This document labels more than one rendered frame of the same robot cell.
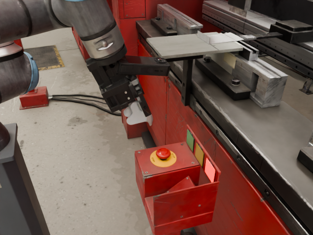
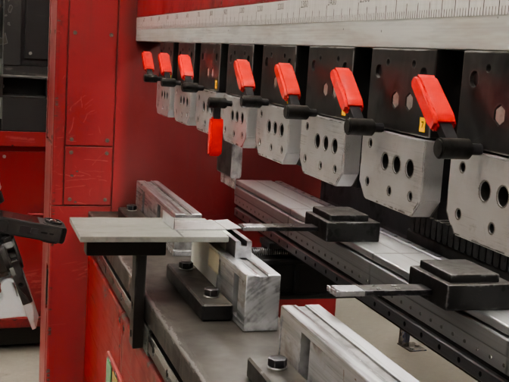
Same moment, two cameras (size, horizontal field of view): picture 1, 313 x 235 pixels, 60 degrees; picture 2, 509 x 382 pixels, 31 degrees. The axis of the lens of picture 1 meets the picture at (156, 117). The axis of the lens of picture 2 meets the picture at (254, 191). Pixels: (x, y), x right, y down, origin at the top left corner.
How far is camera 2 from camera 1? 0.84 m
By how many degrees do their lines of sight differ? 25
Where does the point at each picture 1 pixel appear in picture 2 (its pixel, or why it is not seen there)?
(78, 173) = not seen: outside the picture
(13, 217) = not seen: outside the picture
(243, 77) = (226, 286)
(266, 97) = (248, 310)
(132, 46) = (76, 267)
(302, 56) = (352, 266)
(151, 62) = (39, 221)
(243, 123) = (195, 343)
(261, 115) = (234, 338)
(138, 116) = (12, 305)
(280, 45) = (329, 252)
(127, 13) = (70, 195)
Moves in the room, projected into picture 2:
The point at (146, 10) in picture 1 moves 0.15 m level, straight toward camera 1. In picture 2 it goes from (113, 192) to (107, 200)
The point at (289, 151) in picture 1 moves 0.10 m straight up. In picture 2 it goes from (243, 371) to (248, 303)
